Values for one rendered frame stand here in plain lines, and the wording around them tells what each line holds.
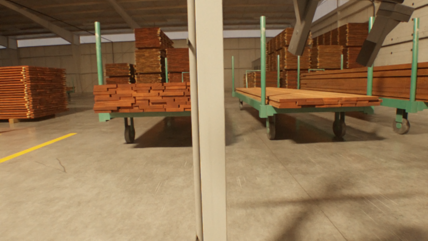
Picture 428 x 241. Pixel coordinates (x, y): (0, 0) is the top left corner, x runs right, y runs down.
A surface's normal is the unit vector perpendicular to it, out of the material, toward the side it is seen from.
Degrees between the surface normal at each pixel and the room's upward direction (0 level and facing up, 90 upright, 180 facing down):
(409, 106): 90
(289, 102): 90
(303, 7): 114
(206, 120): 90
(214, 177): 90
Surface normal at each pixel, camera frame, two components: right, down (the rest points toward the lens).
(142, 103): 0.00, 0.11
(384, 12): -0.98, -0.08
